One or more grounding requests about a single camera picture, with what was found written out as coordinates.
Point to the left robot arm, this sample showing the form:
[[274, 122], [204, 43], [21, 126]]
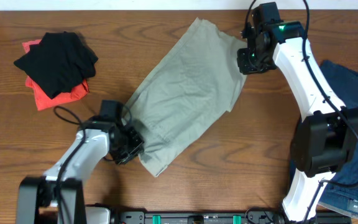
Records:
[[57, 196]]

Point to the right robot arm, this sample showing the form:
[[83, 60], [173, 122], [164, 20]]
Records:
[[327, 133]]

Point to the khaki green shorts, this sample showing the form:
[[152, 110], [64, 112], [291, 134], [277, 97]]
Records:
[[191, 88]]

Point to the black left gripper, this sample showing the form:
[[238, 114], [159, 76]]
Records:
[[132, 144]]

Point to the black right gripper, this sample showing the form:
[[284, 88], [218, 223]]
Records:
[[247, 62]]

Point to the red folded garment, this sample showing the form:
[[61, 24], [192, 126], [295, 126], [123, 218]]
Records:
[[54, 100]]

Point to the black folded garment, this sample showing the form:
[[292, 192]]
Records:
[[66, 46]]

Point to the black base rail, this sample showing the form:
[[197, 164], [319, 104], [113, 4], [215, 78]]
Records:
[[197, 217]]

